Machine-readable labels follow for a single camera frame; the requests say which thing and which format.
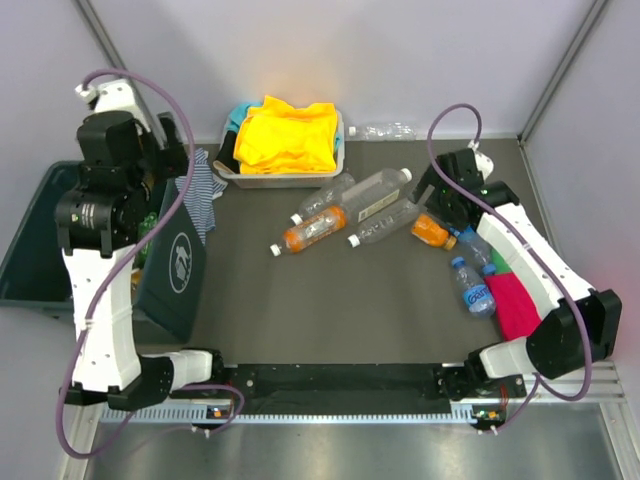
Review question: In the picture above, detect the large clear bottle with label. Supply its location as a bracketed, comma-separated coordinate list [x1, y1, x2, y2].
[338, 168, 413, 224]

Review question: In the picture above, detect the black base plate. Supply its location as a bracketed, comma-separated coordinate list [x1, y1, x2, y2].
[210, 363, 526, 401]

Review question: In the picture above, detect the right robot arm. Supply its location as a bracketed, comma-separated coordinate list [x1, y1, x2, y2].
[410, 145, 622, 396]

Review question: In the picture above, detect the clear ribbed bottle middle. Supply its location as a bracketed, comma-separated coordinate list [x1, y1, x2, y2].
[347, 199, 420, 248]

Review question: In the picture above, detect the blue cap bottle by right arm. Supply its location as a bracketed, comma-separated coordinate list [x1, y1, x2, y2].
[451, 226, 496, 276]

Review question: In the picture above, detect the teal cloth in basket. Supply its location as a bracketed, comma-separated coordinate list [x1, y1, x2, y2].
[225, 102, 262, 133]

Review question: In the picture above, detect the purple cable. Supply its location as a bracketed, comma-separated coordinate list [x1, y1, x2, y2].
[426, 103, 596, 435]
[53, 68, 246, 460]

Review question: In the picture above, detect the crushed green bottle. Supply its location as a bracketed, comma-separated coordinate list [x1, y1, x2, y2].
[134, 212, 159, 269]

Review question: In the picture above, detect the magenta cloth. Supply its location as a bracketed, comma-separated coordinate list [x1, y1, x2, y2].
[485, 273, 541, 341]

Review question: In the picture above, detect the orange bottle tall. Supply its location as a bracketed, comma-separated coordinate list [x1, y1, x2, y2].
[269, 206, 347, 257]

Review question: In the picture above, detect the white plastic basket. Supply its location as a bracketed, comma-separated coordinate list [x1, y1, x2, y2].
[217, 110, 345, 189]

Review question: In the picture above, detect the blue striped cloth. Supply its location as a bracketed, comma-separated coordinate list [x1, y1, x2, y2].
[183, 148, 228, 245]

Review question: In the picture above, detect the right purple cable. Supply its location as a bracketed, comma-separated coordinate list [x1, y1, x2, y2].
[426, 103, 596, 435]

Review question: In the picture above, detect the dark green plastic bin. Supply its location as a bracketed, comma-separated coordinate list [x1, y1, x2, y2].
[1, 161, 206, 344]

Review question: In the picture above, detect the blue label bottle right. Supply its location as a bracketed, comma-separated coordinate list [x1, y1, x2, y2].
[451, 257, 496, 317]

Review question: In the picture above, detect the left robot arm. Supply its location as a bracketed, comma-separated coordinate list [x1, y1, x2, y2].
[54, 110, 227, 411]

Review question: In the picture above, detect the green cloth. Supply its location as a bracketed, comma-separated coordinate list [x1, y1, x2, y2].
[491, 249, 512, 275]

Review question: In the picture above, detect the small orange bottle upper right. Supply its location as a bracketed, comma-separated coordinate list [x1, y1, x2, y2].
[411, 214, 457, 251]

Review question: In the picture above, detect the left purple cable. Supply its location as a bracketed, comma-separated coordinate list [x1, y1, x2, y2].
[53, 68, 246, 460]

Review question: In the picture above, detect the yellow cloth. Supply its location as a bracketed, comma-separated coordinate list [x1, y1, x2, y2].
[233, 95, 338, 175]

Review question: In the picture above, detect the grey cable duct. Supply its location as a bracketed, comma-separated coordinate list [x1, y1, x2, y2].
[130, 402, 477, 425]

